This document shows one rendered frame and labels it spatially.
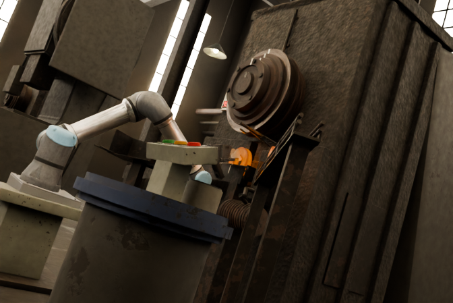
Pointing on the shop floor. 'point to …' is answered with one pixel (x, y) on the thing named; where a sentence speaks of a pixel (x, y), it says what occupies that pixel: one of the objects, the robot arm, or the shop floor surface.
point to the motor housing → (224, 252)
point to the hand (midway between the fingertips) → (240, 159)
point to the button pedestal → (175, 166)
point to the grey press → (82, 59)
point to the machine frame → (347, 135)
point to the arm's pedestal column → (26, 248)
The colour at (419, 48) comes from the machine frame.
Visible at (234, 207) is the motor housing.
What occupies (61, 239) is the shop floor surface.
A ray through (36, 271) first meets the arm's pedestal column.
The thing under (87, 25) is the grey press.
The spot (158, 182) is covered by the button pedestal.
